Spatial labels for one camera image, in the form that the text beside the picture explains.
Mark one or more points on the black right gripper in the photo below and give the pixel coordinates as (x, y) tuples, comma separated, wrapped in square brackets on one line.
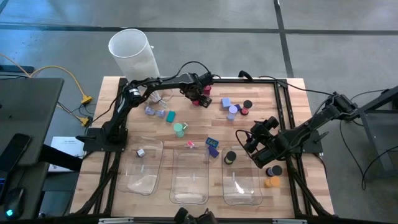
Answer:
[(261, 140)]

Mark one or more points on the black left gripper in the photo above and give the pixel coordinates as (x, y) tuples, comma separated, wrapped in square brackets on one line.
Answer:
[(192, 87)]

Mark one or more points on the lime sand timer black cap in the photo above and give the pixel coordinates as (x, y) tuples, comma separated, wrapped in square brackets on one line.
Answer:
[(230, 156)]

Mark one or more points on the teal rectangular box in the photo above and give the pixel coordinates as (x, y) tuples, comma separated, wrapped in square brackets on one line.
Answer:
[(170, 116)]

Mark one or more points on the green sand timer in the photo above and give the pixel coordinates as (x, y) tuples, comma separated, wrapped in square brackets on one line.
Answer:
[(178, 128)]

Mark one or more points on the purple sand timer black cap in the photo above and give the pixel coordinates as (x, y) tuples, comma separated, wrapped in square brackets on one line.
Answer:
[(276, 170)]

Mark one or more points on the dark blue digital clock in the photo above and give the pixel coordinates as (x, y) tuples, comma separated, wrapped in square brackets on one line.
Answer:
[(213, 152)]

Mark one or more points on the orange sand timer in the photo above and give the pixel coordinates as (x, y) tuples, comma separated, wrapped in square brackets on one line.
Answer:
[(274, 181)]

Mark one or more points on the clear plastic bin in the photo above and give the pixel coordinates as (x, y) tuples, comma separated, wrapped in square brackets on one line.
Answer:
[(189, 180), (242, 186), (140, 180)]

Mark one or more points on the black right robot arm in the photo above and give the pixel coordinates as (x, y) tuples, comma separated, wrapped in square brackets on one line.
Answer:
[(311, 126)]

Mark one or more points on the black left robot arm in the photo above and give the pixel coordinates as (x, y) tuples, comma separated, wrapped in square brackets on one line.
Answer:
[(155, 84)]

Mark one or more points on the light blue box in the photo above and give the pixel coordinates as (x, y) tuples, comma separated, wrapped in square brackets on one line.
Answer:
[(226, 102)]

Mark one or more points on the lavender sand timer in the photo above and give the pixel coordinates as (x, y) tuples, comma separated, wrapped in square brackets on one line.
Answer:
[(233, 109)]

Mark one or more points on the small dark blue box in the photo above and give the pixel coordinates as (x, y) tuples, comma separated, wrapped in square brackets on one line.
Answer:
[(238, 107)]

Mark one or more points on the small green silver cube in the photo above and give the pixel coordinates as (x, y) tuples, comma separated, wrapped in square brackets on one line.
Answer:
[(185, 126)]

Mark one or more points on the small pink clip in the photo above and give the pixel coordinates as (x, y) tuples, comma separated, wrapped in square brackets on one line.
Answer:
[(190, 144)]

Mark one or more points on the small clear purple object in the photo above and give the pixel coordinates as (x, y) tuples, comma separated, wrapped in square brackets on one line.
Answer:
[(149, 110), (160, 113)]

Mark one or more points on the grey metal stand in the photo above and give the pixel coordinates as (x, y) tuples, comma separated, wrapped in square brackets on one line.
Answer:
[(376, 143)]

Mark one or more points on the white paper sheet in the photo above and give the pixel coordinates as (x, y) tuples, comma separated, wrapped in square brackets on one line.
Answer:
[(66, 144)]

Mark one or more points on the black desk support bar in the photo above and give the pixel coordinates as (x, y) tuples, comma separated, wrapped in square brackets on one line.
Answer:
[(59, 157)]

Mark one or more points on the dark grey desk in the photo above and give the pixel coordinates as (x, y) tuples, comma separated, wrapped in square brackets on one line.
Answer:
[(31, 105)]

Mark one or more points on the black flat floor bar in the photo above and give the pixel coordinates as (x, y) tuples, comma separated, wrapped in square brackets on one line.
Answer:
[(15, 68)]

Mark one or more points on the black smartphone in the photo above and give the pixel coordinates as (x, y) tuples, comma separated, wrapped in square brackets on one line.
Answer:
[(14, 152)]

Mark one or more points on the black computer mouse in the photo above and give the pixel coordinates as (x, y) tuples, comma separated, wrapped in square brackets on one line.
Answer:
[(14, 202)]

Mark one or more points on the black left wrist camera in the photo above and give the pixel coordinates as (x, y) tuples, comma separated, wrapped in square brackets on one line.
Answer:
[(207, 79)]

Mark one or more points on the black aluminium table frame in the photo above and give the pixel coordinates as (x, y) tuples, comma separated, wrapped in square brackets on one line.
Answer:
[(264, 81)]

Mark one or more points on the grey metal bracket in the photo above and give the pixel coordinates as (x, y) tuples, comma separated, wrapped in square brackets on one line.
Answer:
[(289, 221), (116, 220)]

